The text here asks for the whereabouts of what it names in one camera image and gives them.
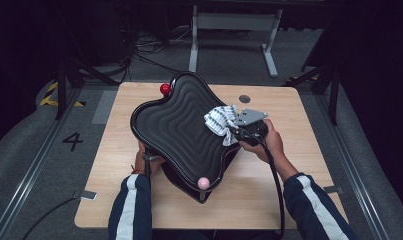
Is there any white dotted cloth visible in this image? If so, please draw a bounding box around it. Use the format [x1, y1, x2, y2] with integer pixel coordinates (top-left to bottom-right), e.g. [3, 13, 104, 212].
[203, 104, 240, 147]

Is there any grey tape piece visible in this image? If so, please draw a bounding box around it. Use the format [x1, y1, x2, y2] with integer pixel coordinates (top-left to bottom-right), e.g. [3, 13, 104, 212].
[72, 189, 98, 202]
[323, 185, 344, 195]

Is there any black tripod stand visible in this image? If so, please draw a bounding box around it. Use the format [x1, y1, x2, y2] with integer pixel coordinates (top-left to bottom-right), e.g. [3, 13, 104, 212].
[53, 49, 120, 121]
[283, 59, 340, 126]

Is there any black wavy tray stand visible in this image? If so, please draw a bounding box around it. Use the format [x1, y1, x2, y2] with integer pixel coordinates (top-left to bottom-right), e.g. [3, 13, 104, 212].
[130, 70, 243, 204]

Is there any person's right hand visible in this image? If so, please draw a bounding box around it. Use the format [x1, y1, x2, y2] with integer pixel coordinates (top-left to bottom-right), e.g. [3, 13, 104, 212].
[239, 119, 285, 164]

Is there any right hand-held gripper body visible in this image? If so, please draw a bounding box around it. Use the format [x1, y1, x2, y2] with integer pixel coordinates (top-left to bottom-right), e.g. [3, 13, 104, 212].
[234, 108, 269, 148]

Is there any grey metal stand frame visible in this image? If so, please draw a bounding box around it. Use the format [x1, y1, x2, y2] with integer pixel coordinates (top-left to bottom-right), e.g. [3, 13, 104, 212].
[189, 4, 284, 78]

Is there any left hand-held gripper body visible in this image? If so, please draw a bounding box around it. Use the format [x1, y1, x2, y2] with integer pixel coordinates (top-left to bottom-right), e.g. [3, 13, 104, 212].
[142, 149, 162, 164]

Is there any right hand-held gripper cable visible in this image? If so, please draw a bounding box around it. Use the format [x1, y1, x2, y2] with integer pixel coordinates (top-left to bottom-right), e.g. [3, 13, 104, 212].
[240, 128, 287, 240]

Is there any tangle of black floor cables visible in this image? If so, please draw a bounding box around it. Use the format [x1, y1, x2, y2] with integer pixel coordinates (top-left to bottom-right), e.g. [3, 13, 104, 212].
[102, 19, 197, 84]

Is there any black floor cable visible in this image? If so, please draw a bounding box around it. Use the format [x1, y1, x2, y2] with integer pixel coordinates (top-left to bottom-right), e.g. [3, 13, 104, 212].
[20, 196, 82, 240]

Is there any aluminium floor rail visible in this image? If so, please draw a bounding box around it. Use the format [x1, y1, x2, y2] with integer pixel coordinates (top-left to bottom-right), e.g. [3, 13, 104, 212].
[0, 88, 85, 240]
[317, 94, 393, 240]

